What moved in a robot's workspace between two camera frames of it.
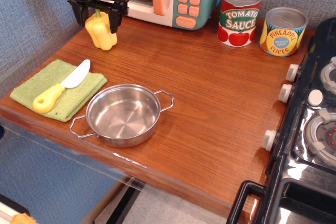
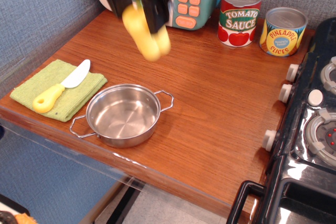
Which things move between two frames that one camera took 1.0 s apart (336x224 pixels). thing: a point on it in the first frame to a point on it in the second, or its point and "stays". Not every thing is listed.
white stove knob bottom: x=268 y=140 stays
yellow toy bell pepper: x=98 y=25 to x=152 y=45
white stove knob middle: x=284 y=93 stays
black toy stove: x=300 y=182 stays
